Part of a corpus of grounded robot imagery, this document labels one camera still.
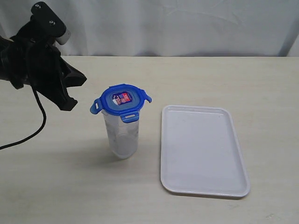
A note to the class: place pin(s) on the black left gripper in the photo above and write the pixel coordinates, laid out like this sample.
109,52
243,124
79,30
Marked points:
36,62

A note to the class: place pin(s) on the white rectangular tray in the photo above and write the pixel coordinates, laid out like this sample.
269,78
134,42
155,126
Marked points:
200,153

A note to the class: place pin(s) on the white backdrop curtain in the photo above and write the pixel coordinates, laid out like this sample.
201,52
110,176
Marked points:
180,27

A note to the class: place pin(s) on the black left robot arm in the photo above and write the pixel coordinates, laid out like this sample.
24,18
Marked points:
4,60

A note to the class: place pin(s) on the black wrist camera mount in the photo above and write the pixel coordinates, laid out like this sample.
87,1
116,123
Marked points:
44,23

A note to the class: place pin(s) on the clear plastic tall container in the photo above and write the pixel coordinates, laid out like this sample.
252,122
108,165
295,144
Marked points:
122,137

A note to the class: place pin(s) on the blue plastic lid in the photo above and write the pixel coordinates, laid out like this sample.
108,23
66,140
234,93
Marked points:
124,101

